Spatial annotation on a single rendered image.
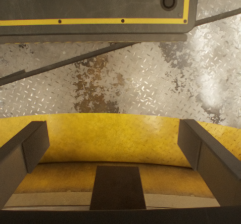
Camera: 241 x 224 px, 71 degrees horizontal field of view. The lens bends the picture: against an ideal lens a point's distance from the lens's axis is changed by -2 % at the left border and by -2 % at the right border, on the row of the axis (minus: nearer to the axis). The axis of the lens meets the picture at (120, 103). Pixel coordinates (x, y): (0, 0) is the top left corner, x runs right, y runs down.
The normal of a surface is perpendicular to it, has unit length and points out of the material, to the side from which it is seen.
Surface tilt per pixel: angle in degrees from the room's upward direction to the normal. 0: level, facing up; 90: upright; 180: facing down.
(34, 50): 0
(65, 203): 90
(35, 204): 90
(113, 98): 0
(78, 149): 0
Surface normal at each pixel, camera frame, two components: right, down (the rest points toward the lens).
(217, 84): 0.02, 0.29
